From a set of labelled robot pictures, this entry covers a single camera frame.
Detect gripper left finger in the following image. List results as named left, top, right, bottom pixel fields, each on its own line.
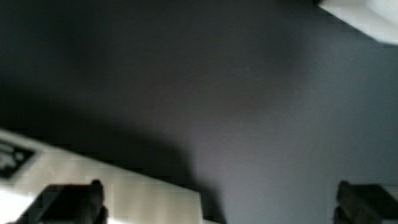
left=16, top=179, right=109, bottom=224

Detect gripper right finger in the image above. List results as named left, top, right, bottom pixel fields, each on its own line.
left=333, top=181, right=398, bottom=224

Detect white square tabletop tray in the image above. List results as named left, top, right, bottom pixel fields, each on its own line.
left=0, top=129, right=217, bottom=224

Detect white right obstacle block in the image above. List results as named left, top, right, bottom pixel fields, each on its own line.
left=318, top=0, right=398, bottom=46

